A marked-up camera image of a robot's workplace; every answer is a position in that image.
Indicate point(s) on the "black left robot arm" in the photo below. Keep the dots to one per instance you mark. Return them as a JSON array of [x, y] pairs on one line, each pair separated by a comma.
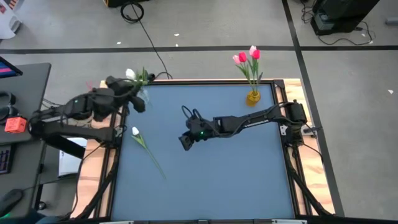
[[68, 124]]

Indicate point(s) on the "white artificial tulip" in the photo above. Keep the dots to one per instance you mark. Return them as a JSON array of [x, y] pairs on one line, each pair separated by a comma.
[[130, 74], [134, 130]]

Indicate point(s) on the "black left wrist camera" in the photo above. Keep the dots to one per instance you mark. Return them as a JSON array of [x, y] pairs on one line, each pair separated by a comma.
[[139, 105]]

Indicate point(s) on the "black equipment case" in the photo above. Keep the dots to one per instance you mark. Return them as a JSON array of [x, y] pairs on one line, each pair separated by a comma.
[[339, 15]]

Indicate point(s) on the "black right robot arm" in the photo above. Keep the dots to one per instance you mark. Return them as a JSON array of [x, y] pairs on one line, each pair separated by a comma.
[[255, 119]]

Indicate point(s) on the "yellow glass vase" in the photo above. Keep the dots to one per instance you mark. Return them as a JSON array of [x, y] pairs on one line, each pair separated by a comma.
[[253, 99]]

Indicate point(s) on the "black floor equipment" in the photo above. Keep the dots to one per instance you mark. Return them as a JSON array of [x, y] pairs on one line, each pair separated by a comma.
[[124, 2]]

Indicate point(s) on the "black computer mouse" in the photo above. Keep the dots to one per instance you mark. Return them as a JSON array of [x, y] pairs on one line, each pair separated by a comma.
[[11, 200]]

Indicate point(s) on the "pink artificial tulip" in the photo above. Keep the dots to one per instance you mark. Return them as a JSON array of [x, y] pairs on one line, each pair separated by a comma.
[[252, 49], [236, 59]]

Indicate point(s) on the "white paper box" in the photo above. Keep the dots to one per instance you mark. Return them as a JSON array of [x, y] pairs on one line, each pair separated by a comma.
[[71, 161]]

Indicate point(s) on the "black desk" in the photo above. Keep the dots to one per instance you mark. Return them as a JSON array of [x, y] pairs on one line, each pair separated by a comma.
[[21, 180], [28, 90]]

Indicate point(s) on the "clear glass vase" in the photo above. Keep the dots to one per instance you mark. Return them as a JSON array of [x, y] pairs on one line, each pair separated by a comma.
[[146, 97]]

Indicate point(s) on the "computer monitor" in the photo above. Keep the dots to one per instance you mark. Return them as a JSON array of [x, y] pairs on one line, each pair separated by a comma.
[[7, 68]]

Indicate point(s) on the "black headphones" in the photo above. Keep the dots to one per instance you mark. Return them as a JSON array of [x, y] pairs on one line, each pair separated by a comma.
[[6, 109]]

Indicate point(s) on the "orange box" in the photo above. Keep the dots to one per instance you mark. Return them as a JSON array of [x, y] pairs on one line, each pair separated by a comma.
[[15, 125]]

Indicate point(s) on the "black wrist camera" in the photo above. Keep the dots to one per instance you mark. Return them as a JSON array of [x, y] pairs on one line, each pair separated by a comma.
[[139, 105], [186, 143]]

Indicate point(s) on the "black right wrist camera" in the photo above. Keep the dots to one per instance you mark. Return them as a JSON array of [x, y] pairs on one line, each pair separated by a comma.
[[186, 143]]

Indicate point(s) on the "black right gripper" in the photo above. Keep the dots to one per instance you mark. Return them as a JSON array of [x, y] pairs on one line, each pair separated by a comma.
[[192, 129]]

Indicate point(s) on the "black keyboard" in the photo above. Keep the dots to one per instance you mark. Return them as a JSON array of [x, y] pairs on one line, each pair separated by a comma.
[[4, 158]]

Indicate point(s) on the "red artificial tulip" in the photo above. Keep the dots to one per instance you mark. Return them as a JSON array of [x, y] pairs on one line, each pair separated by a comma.
[[242, 57], [256, 54]]

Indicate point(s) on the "small grey floor object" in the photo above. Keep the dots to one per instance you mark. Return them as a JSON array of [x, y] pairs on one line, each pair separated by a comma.
[[391, 20]]

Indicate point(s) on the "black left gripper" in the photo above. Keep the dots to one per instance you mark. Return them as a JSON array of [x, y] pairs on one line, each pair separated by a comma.
[[122, 88]]

